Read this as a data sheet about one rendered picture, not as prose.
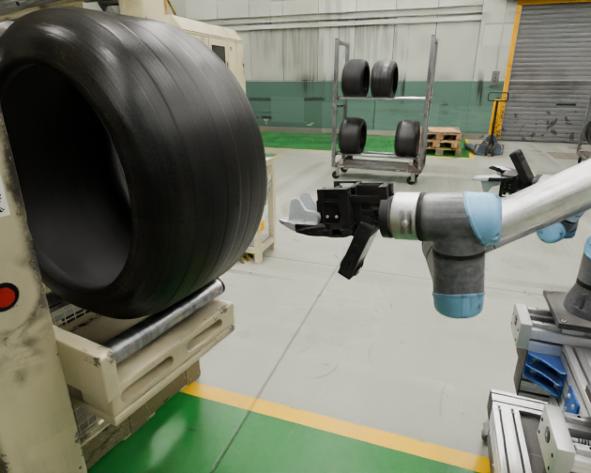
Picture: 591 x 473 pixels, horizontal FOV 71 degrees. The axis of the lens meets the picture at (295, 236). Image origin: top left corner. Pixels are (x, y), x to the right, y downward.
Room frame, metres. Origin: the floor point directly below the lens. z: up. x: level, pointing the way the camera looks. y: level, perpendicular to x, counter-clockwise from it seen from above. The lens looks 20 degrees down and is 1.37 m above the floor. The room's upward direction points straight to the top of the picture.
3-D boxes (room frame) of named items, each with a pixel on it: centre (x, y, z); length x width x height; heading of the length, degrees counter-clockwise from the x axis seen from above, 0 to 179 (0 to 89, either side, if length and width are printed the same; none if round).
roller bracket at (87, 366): (0.67, 0.48, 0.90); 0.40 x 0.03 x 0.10; 61
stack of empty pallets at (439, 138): (8.98, -3.06, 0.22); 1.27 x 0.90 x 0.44; 161
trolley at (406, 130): (6.23, -1.24, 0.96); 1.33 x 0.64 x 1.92; 69
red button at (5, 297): (0.56, 0.45, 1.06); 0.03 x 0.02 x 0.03; 151
